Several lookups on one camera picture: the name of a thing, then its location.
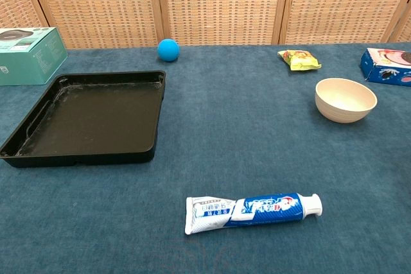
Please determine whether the beige bowl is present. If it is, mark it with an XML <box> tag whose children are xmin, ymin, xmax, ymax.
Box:
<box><xmin>315</xmin><ymin>78</ymin><xmax>378</xmax><ymax>124</ymax></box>

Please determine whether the black plastic tray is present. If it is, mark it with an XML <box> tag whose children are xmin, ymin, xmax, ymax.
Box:
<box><xmin>0</xmin><ymin>70</ymin><xmax>168</xmax><ymax>169</ymax></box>

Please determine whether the blue table cloth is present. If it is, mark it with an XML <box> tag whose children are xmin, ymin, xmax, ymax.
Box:
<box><xmin>0</xmin><ymin>42</ymin><xmax>411</xmax><ymax>274</ymax></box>

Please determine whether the blue ball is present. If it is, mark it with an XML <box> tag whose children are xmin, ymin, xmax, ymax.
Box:
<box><xmin>157</xmin><ymin>39</ymin><xmax>181</xmax><ymax>62</ymax></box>

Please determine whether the blue white toothpaste tube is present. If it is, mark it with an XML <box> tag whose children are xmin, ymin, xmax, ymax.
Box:
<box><xmin>184</xmin><ymin>193</ymin><xmax>323</xmax><ymax>235</ymax></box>

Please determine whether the green yellow snack packet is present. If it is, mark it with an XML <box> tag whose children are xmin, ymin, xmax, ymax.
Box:
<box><xmin>277</xmin><ymin>49</ymin><xmax>322</xmax><ymax>72</ymax></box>

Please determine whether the woven wooden folding screen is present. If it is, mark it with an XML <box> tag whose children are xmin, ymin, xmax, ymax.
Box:
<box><xmin>0</xmin><ymin>0</ymin><xmax>411</xmax><ymax>49</ymax></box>

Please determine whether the teal product box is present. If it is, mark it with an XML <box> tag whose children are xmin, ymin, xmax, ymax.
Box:
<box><xmin>0</xmin><ymin>26</ymin><xmax>69</xmax><ymax>87</ymax></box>

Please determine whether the blue cookie box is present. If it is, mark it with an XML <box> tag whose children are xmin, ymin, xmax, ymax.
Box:
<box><xmin>358</xmin><ymin>47</ymin><xmax>411</xmax><ymax>87</ymax></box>

